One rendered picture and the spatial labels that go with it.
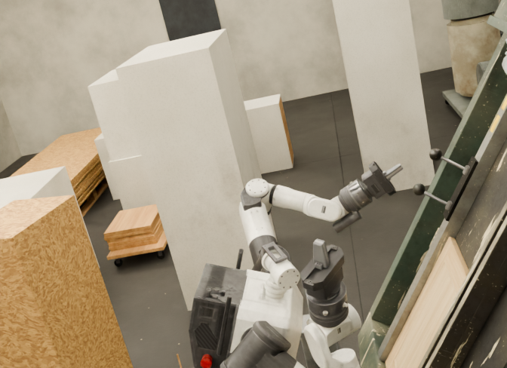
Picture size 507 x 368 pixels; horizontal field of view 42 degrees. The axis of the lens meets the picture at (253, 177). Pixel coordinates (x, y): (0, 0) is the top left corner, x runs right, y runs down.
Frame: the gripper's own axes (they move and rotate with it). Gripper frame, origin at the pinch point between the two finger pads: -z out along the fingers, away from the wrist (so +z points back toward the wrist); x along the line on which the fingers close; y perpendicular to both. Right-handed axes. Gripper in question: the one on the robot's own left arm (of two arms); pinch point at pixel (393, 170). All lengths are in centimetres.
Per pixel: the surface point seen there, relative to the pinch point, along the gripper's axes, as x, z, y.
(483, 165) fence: 7.8, -23.4, 16.2
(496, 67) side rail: -6.9, -43.3, -7.8
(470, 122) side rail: 3.4, -27.6, -7.8
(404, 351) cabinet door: 41, 27, 26
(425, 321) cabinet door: 33.7, 15.5, 29.6
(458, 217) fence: 17.5, -8.9, 16.2
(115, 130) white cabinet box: -51, 223, -367
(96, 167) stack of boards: -25, 330, -502
